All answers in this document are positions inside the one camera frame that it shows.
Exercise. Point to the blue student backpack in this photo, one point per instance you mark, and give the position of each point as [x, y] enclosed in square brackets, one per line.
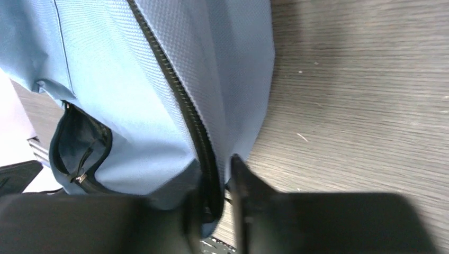
[158, 95]

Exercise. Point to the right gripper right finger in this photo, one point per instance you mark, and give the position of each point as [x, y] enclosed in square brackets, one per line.
[269, 221]

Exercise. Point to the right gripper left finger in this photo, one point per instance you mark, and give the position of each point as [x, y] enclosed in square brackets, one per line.
[41, 223]

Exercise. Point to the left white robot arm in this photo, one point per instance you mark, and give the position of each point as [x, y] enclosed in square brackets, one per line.
[24, 164]

